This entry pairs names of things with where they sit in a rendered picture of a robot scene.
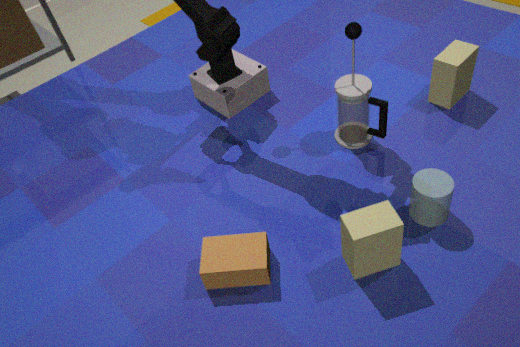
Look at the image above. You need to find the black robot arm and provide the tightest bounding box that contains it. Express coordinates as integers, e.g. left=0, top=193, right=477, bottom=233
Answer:
left=174, top=0, right=242, bottom=85

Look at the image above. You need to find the glass french press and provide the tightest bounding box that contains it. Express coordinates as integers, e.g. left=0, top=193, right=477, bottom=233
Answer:
left=334, top=22, right=388, bottom=149

